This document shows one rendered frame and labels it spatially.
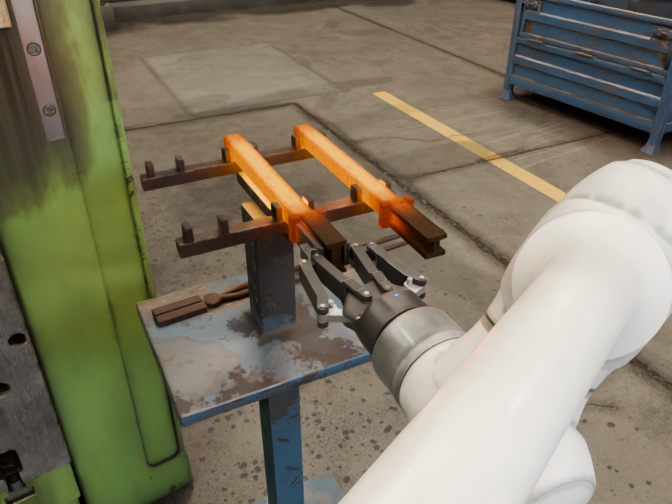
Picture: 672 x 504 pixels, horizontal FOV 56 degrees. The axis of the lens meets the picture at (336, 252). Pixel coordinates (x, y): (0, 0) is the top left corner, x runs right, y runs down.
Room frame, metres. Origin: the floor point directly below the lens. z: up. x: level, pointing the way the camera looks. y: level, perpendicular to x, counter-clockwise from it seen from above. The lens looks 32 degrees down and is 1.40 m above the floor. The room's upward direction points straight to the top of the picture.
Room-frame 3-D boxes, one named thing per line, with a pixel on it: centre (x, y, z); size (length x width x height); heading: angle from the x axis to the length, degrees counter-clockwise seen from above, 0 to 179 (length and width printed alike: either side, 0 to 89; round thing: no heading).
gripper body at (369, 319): (0.51, -0.05, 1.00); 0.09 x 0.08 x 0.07; 26
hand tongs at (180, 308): (0.98, 0.04, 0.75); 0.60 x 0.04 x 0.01; 121
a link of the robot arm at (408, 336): (0.45, -0.08, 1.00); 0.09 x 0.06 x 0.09; 116
